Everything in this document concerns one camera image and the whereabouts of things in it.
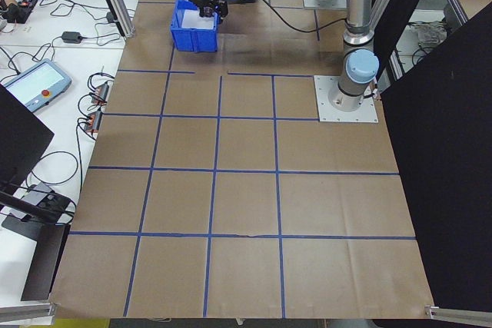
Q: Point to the blue battery storage bin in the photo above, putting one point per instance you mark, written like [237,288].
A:
[192,40]

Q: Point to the black box with red light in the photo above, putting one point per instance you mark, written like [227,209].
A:
[28,4]

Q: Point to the white liner sheet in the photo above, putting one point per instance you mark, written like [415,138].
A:
[192,20]

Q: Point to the black power adapter brick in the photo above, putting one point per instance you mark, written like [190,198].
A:
[111,17]
[72,37]

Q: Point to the white side desk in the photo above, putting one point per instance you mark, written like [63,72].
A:
[88,57]

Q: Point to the small orange black module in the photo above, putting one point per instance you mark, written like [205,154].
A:
[93,120]
[100,91]

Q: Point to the grey-blue teach pendant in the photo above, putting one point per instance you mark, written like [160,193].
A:
[36,80]

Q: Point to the black electronics device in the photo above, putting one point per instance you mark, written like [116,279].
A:
[13,14]

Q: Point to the black flat panel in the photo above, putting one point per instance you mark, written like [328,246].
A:
[19,140]

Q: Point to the black keypad device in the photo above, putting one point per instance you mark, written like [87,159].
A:
[50,199]

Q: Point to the black flat plate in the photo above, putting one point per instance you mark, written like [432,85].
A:
[42,266]

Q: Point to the aluminium profile bar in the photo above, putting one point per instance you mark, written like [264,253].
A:
[27,312]
[461,314]

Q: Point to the black frame cover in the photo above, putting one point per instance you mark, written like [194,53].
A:
[442,151]

